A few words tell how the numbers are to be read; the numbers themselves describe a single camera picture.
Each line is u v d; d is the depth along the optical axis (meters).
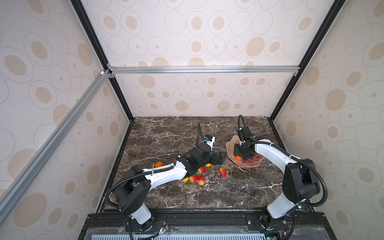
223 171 0.89
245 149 0.67
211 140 0.73
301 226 0.73
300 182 0.46
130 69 0.92
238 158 0.90
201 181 0.85
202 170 0.90
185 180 0.86
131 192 0.43
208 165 0.93
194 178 0.87
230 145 0.97
